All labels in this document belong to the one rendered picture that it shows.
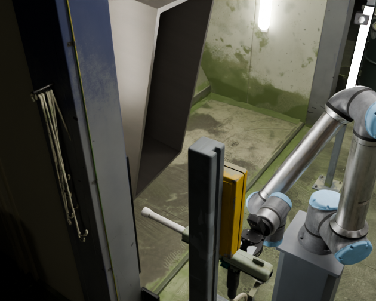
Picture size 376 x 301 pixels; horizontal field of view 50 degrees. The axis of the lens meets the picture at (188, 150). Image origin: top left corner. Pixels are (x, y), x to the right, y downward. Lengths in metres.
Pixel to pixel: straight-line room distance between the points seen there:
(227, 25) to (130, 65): 2.34
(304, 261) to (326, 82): 2.29
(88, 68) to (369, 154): 0.97
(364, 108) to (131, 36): 1.05
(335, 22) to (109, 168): 2.80
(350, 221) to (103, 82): 1.07
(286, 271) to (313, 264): 0.18
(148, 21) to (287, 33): 2.28
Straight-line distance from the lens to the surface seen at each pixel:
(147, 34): 1.88
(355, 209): 1.69
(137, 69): 1.98
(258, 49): 4.13
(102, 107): 1.27
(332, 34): 3.83
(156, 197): 3.16
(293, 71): 4.05
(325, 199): 1.91
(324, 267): 2.00
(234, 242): 1.05
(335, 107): 1.56
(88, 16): 1.17
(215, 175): 0.86
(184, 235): 1.35
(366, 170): 1.57
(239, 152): 3.66
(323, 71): 3.95
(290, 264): 2.08
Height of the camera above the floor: 2.11
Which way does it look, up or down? 34 degrees down
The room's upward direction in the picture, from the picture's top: straight up
